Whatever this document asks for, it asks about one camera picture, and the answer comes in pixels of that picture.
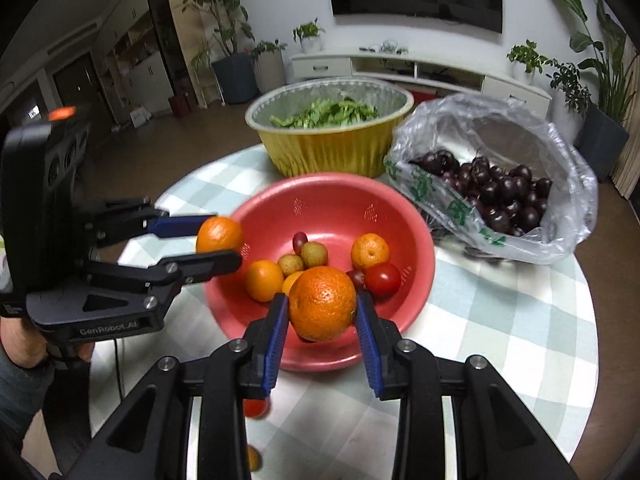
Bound red grape tomato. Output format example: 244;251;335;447
292;232;308;255

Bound gold foil bowl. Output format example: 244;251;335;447
245;77;414;178

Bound small orange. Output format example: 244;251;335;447
247;444;262;472

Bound plant in white ribbed pot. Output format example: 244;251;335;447
250;39;286;94

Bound green leafy vegetables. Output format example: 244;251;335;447
270;96;380;129

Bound pile of dark cherries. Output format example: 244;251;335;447
411;148;553;236

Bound dark plum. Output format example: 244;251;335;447
347;269;367;290

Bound white tv cabinet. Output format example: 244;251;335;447
291;48;552;117

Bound tall plant in dark pot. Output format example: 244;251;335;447
180;0;260;106

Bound clear plastic bag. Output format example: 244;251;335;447
384;93;598;264

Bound bushy plant in white pot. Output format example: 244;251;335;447
546;58;591;144

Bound red plastic colander bowl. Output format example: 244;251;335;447
203;171;437;374

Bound left hand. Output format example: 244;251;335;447
0;316;97;369

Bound smooth yellow orange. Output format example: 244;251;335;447
244;259;284;302

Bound large leaf plant dark pot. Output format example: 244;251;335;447
556;0;634;181

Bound small plant on cabinet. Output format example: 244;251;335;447
506;39;549;84
292;18;324;54

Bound small plant on cabinet left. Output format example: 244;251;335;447
292;18;324;54

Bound small plant on cabinet right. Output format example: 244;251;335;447
506;39;549;84

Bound white storage cabinet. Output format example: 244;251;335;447
92;0;174;124

